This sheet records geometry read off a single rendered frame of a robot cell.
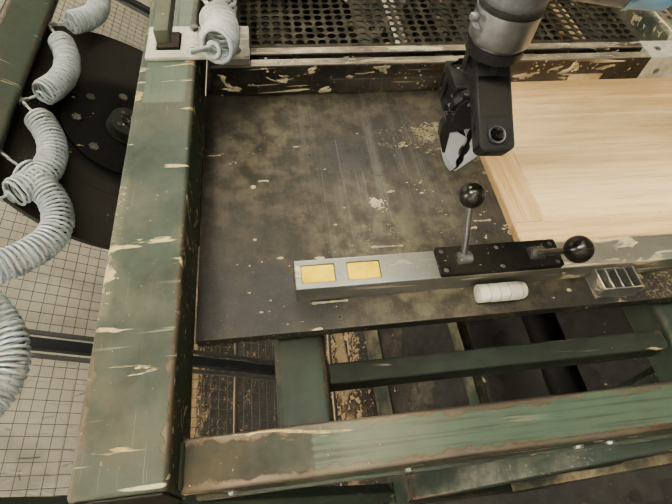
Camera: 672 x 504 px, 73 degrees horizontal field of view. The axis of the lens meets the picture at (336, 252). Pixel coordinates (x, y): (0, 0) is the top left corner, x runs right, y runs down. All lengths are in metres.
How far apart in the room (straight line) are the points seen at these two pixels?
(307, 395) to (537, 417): 0.31
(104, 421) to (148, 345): 0.09
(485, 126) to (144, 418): 0.52
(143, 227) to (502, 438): 0.55
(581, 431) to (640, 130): 0.69
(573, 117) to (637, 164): 0.16
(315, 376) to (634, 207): 0.65
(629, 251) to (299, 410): 0.59
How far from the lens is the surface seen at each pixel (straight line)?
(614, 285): 0.86
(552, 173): 0.96
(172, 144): 0.79
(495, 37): 0.59
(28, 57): 1.48
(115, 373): 0.59
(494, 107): 0.61
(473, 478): 1.54
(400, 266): 0.70
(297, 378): 0.69
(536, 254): 0.77
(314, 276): 0.68
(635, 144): 1.12
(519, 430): 0.65
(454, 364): 0.76
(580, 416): 0.69
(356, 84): 1.02
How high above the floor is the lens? 2.03
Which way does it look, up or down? 35 degrees down
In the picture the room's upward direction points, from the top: 73 degrees counter-clockwise
